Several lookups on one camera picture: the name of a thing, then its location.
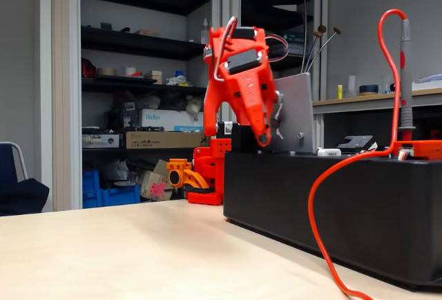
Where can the white plastic bottle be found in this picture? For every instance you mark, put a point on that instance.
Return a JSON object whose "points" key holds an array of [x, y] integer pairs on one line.
{"points": [[204, 34]]}

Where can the beige tape roll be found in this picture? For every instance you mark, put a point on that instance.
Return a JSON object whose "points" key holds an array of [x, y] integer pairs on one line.
{"points": [[107, 72]]}

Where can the small wooden box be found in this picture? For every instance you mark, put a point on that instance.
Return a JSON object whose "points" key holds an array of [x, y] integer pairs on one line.
{"points": [[153, 77]]}

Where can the white tape roll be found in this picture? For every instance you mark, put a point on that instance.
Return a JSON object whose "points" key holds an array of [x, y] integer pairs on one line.
{"points": [[130, 71]]}

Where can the white crumpled cloth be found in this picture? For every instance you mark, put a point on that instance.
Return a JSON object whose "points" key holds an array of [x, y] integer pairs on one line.
{"points": [[177, 80]]}

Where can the small dark block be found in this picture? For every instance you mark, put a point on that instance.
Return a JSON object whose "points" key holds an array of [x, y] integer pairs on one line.
{"points": [[105, 26]]}

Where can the flat cardboard piece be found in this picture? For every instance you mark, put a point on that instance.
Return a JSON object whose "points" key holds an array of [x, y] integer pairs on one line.
{"points": [[146, 33]]}

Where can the grey test probe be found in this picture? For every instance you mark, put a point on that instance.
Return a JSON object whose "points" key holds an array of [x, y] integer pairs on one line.
{"points": [[405, 82]]}

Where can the grey white flat box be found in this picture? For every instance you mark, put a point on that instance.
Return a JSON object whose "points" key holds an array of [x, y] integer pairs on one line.
{"points": [[100, 141]]}

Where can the wooden top desk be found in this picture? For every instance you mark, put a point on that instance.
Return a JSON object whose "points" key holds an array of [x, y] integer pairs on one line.
{"points": [[362, 99]]}

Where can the red rounded object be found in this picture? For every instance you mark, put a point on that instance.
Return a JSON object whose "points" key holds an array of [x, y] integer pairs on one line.
{"points": [[88, 70]]}

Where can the grey crumpled plastic bag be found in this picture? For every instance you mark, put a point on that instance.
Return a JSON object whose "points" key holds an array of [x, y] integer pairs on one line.
{"points": [[119, 172]]}

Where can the white cylinder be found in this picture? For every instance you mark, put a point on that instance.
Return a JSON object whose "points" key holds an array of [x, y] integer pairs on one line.
{"points": [[351, 91]]}

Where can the white paper stack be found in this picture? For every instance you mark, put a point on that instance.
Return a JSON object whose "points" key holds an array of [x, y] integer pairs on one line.
{"points": [[431, 80]]}

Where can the cardboard box pink sticker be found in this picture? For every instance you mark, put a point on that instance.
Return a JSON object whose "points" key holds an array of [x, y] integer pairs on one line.
{"points": [[148, 184]]}

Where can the orange printed clamp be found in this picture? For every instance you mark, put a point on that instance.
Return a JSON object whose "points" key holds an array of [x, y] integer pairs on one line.
{"points": [[188, 175]]}

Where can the stack of books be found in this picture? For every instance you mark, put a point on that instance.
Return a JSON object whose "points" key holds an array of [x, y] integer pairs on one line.
{"points": [[297, 37]]}

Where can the low blue plastic crate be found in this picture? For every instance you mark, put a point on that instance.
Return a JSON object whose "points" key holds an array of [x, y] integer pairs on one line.
{"points": [[121, 196]]}

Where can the yellow glue stick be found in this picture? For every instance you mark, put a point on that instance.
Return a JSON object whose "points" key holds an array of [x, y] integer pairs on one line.
{"points": [[339, 92]]}

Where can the white Weller box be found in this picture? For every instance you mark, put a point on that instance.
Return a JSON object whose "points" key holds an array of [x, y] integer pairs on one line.
{"points": [[162, 123]]}

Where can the white stuffed bag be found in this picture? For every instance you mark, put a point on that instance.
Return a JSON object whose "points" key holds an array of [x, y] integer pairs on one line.
{"points": [[193, 104]]}

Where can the dark jacket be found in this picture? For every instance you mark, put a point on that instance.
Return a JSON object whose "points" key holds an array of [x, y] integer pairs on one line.
{"points": [[20, 196]]}

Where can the tall blue plastic crate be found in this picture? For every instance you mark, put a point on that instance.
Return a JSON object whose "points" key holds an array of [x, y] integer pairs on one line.
{"points": [[90, 189]]}

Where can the black and white object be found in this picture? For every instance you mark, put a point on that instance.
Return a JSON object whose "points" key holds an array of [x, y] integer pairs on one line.
{"points": [[392, 88]]}

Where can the red display module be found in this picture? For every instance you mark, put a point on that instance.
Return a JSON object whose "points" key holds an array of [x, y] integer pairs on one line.
{"points": [[424, 148]]}

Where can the red robot arm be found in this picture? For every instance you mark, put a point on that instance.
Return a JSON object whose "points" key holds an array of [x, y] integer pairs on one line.
{"points": [[211, 113]]}

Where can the black task box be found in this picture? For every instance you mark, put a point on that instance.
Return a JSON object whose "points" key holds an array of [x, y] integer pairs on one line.
{"points": [[380, 210]]}

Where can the small brown cardboard box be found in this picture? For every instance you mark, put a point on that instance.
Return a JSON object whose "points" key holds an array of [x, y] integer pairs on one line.
{"points": [[161, 168]]}

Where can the black latch bracket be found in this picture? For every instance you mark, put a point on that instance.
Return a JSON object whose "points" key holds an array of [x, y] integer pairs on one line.
{"points": [[355, 141]]}

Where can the dark blue tape roll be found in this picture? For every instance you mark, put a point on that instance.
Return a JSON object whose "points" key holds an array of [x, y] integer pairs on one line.
{"points": [[369, 89]]}

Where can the long brown cardboard box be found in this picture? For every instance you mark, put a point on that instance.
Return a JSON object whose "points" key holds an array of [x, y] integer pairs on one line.
{"points": [[155, 140]]}

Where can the blue metal frame chair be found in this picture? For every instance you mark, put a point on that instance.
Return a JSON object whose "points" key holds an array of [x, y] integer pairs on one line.
{"points": [[7, 161]]}

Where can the grey metal hinged lid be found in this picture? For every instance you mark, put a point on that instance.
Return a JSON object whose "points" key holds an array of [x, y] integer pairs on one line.
{"points": [[297, 113]]}

